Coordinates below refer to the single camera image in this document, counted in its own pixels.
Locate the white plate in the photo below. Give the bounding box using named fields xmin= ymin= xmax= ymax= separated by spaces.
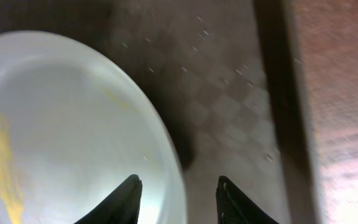
xmin=0 ymin=31 xmax=188 ymax=223

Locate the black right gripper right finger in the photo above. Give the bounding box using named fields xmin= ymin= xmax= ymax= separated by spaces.
xmin=216 ymin=175 xmax=278 ymax=224

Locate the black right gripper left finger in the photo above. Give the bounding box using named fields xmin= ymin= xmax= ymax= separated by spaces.
xmin=75 ymin=174 xmax=142 ymax=224

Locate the dark brown serving tray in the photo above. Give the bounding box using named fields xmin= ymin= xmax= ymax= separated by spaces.
xmin=0 ymin=0 xmax=321 ymax=223

